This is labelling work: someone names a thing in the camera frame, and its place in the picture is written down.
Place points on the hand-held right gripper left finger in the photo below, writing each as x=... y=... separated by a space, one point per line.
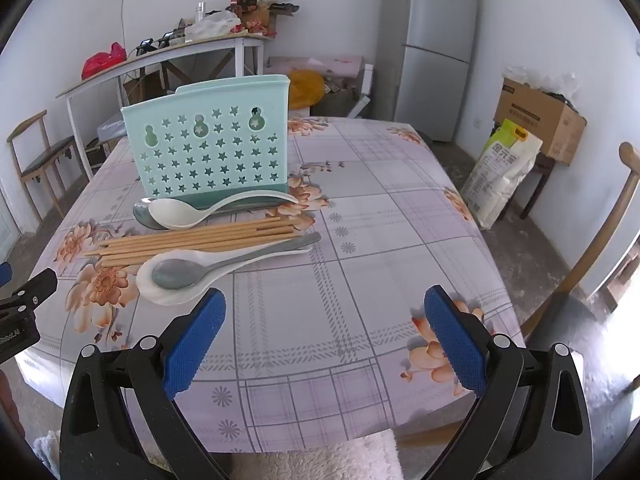
x=195 y=345

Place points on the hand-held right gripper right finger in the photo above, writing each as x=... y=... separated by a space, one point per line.
x=455 y=340

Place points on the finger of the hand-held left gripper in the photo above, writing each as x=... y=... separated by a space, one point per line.
x=5 y=274
x=35 y=287

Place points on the metal spoon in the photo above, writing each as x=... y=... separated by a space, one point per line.
x=172 y=275
x=142 y=215

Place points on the bundle of wooden chopsticks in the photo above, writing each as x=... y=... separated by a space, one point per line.
x=200 y=240

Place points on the teal star-cut utensil holder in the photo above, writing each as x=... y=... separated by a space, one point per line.
x=210 y=160

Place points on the wooden chair with dark seat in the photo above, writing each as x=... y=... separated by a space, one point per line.
x=42 y=157

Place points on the floral plaid tablecloth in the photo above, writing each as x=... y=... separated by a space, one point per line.
x=350 y=260

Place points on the white and green sack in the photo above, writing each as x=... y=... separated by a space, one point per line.
x=500 y=175

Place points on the clear plastic storage box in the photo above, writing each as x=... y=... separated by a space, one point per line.
x=111 y=130

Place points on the dark wooden stool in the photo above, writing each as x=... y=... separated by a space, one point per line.
x=542 y=165

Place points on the red plastic bag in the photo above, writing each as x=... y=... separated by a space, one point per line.
x=100 y=62

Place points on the large cardboard box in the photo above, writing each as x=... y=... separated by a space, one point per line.
x=545 y=120

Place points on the small black device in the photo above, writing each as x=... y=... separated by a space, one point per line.
x=144 y=45
x=166 y=39

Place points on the long white table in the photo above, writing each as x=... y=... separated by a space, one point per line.
x=175 y=50

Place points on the clear plastic bag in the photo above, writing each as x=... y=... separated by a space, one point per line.
x=565 y=85

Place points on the yellow plastic bag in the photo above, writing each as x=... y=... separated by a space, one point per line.
x=305 y=87

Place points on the silver refrigerator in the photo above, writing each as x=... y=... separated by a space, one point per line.
x=430 y=60

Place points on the long pink box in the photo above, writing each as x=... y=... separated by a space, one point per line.
x=320 y=64

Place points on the white plastic bag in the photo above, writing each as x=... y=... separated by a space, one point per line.
x=215 y=24

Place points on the clear glass bottle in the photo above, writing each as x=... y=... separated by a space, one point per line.
x=200 y=10

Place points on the open cardboard box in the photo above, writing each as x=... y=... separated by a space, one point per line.
x=272 y=17

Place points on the white wall socket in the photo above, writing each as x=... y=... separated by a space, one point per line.
x=478 y=123

